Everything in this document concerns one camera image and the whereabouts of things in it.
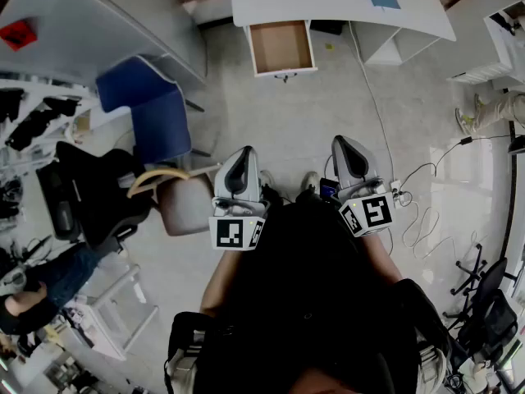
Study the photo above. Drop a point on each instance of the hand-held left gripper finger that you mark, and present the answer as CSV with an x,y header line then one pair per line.
x,y
255,179
223,179

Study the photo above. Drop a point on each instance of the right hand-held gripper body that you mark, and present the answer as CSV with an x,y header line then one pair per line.
x,y
375,212

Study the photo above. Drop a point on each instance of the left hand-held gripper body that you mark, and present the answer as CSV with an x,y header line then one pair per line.
x,y
229,232

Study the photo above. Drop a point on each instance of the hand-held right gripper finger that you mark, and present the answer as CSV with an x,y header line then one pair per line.
x,y
339,170
371,172

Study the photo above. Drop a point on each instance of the wooden drawer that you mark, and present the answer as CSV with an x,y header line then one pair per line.
x,y
281,45

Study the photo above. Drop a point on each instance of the person's left forearm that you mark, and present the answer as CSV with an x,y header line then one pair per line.
x,y
219,285

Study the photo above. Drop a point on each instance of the person's right forearm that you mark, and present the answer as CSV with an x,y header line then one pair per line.
x,y
381,257

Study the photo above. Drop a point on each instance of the black box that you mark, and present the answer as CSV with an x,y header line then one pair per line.
x,y
328,27

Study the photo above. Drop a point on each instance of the black device blue screen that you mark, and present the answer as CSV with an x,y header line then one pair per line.
x,y
328,189

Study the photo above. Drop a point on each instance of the white power strip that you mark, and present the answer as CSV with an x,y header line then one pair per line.
x,y
396,193

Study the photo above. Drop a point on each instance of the person's right white shoe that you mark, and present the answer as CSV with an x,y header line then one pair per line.
x,y
309,181

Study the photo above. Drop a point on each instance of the wooden chair beige seat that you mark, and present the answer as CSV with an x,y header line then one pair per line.
x,y
184,207

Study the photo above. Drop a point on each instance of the person's black trousers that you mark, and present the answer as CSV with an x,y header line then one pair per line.
x,y
303,209

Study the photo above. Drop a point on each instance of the blue padded chair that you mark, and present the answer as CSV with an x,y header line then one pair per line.
x,y
156,113

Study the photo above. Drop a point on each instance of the person's dark shirt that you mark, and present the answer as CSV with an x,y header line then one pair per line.
x,y
311,302

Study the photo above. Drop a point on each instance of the black mesh office chair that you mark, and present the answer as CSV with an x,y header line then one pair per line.
x,y
94,195

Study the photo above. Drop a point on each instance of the black swivel office chair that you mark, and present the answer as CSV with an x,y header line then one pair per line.
x,y
490,298

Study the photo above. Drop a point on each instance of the white cabinet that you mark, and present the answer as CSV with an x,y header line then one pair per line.
x,y
506,43

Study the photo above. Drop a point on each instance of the white storage rack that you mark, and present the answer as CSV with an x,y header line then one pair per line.
x,y
49,93

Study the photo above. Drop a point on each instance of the grey partition panel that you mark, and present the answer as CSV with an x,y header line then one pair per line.
x,y
90,27

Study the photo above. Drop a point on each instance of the red paper sign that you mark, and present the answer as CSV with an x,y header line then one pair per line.
x,y
16,34

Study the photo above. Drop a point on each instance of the white metal frame table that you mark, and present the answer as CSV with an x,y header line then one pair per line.
x,y
123,285

